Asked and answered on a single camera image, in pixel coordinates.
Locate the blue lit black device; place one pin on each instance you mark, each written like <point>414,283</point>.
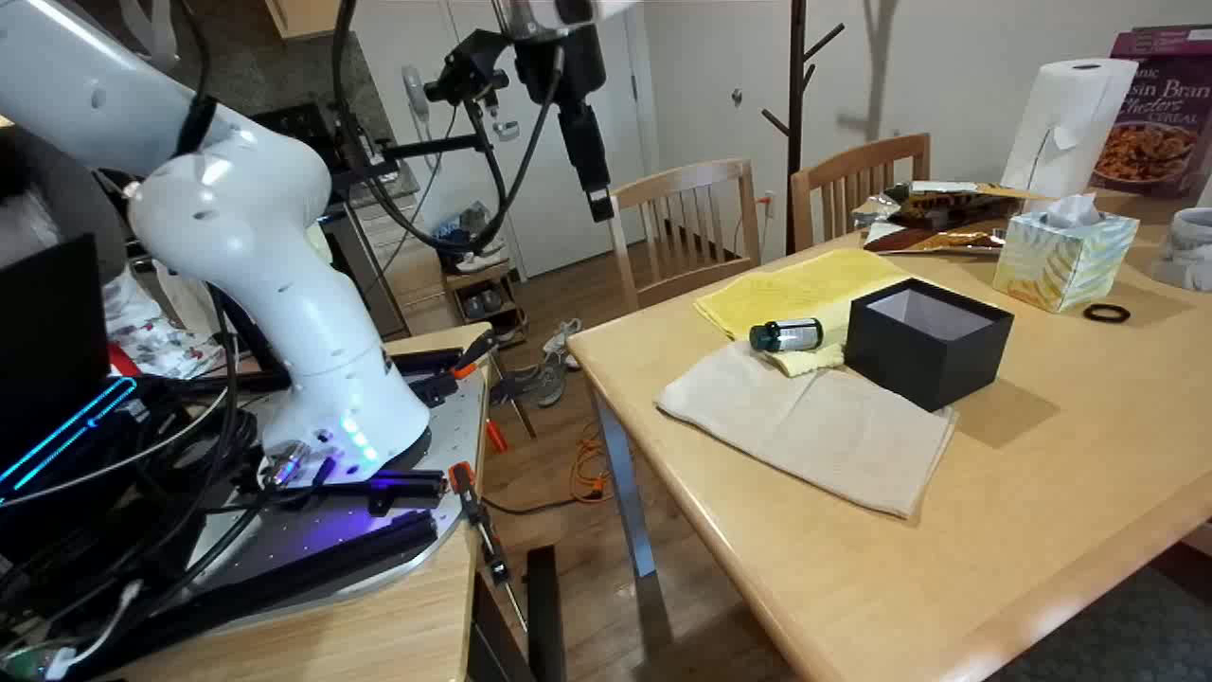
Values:
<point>63,438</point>

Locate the black laptop screen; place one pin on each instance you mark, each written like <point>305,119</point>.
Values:
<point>49,344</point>

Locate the brown snack packet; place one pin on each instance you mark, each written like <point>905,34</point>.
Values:
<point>948,210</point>

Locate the beige cloth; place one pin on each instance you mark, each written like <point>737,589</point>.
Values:
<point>819,438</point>

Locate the black square box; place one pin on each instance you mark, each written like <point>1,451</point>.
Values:
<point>928,361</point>

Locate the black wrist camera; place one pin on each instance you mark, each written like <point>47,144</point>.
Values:
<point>468,67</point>

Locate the yellow textured cloth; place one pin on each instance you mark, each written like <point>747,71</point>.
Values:
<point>788,288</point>

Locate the black orange bar clamp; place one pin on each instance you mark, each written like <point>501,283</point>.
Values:
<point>438,365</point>

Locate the black coat rack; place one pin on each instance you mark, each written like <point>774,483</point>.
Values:
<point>798,115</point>

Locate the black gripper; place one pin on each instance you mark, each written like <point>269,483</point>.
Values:
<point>582,90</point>

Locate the patterned tissue box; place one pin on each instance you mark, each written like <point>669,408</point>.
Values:
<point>1060,259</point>

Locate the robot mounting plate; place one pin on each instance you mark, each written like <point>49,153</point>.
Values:
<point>289,556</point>

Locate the small dark green bottle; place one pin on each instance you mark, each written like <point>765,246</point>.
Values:
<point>784,334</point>

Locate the purple cereal box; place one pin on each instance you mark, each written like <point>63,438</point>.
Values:
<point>1161,115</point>

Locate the grey metal table leg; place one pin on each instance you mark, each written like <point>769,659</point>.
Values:
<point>631,504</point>

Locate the white paper towel roll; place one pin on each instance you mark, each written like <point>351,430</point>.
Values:
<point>1067,119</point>

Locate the wooden slatted chair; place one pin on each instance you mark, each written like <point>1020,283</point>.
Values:
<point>857,156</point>
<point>682,185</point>

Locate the white mug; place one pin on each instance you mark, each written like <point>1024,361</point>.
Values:
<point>1189,250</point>

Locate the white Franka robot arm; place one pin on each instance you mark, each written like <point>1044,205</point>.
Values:
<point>240,215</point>

